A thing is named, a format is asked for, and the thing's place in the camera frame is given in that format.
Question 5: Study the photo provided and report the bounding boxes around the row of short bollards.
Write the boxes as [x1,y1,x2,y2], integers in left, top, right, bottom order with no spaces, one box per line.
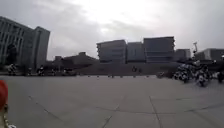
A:
[87,74,151,79]

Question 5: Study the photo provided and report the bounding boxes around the low dark building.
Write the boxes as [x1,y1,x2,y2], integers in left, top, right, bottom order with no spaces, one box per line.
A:
[45,51,100,70]

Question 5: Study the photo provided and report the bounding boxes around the wide grey block building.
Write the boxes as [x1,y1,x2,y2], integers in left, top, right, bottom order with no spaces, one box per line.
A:
[96,36,192,65]

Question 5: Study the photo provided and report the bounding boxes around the row of parked two-wheelers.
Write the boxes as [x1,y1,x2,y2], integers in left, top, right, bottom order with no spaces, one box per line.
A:
[5,64,78,77]

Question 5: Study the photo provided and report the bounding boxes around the group of parked motorbikes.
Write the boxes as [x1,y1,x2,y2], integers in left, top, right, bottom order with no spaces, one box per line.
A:
[172,59,224,88]

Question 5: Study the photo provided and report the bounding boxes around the tall grey building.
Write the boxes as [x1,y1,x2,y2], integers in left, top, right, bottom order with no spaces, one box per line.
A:
[0,16,51,70]

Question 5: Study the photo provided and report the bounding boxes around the pale low building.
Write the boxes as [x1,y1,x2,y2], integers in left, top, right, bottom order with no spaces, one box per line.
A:
[194,48,224,62]

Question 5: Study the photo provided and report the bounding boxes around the dark tree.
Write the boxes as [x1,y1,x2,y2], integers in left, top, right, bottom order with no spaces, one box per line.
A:
[5,43,19,66]

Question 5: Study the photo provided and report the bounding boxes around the red rounded object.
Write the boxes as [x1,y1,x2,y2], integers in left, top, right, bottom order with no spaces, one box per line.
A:
[0,79,9,111]

